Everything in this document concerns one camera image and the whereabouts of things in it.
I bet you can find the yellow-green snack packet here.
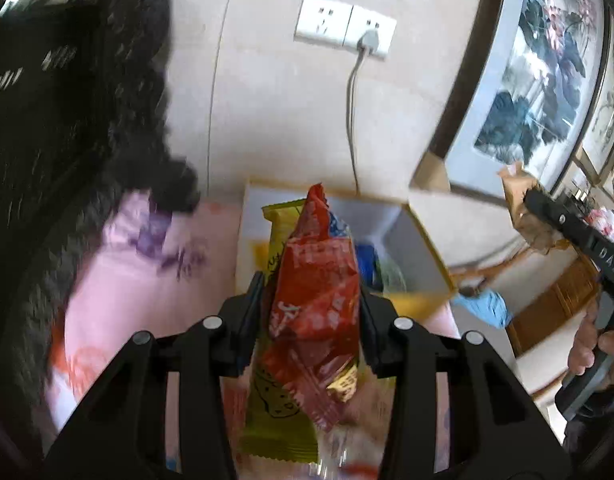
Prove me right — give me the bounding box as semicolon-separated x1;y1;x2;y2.
239;199;320;463

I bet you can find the framed pale painting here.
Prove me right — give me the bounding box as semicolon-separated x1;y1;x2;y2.
582;10;614;183

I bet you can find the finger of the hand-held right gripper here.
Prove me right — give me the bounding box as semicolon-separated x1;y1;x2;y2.
523;187;585;243

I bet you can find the blue cloth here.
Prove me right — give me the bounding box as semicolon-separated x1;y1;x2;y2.
452;289;514;329

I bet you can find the grey power plug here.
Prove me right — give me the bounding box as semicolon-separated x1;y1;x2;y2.
356;30;380;56

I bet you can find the brown snack packet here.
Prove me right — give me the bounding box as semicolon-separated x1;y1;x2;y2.
497;162;570;256

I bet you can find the person's right hand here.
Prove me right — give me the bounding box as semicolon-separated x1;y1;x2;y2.
567;297;614;393

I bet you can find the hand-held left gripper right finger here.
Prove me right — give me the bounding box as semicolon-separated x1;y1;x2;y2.
357;282;573;480

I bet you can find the grey power cable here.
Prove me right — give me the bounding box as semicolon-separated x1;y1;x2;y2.
346;52;363;193

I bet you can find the wooden rattan chair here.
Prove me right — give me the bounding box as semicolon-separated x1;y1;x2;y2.
447;245;605;358

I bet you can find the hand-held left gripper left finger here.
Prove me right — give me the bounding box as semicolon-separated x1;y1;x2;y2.
44;271;265;480

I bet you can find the white wall socket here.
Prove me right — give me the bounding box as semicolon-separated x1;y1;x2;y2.
343;5;398;61
293;0;353;47

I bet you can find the pile of snack packets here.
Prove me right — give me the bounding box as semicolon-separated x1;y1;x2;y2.
252;240;408;297

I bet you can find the yellow-rimmed cardboard box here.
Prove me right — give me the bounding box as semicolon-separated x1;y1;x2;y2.
234;177;458;341

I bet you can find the pink printed cloth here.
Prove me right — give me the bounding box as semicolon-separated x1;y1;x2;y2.
47;192;248;441

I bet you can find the framed lotus painting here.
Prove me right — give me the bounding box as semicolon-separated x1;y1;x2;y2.
427;0;613;206

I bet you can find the red snack packet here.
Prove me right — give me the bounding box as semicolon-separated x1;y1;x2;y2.
261;184;362;433

